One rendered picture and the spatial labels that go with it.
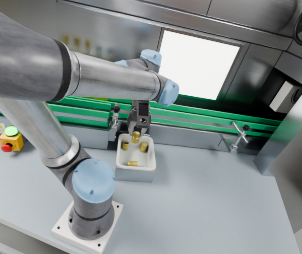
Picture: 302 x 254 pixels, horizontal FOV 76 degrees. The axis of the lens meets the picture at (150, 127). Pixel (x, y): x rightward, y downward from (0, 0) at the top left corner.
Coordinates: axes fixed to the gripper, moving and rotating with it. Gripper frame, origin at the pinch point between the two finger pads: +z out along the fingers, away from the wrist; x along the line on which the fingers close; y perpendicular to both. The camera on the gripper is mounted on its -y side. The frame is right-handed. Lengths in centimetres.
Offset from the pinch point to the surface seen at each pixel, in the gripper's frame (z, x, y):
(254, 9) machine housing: -54, -49, 36
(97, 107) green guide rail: -1.5, 18.4, 16.7
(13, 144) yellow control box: 13, 51, 2
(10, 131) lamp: 7, 52, 4
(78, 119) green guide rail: 1.7, 26.0, 9.6
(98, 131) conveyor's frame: 5.9, 16.8, 7.4
